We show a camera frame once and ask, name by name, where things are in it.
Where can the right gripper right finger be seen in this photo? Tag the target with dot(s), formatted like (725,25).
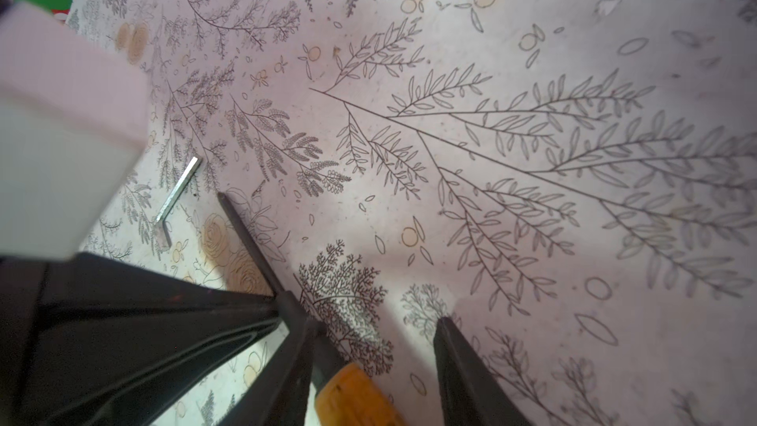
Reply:
(469,393)

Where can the large orange handled screwdriver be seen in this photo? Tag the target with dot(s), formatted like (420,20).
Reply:
(307,359)

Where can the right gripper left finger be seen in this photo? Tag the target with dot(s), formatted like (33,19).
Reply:
(93,341)

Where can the silver hex key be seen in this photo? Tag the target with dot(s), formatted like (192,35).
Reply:
(160,230)

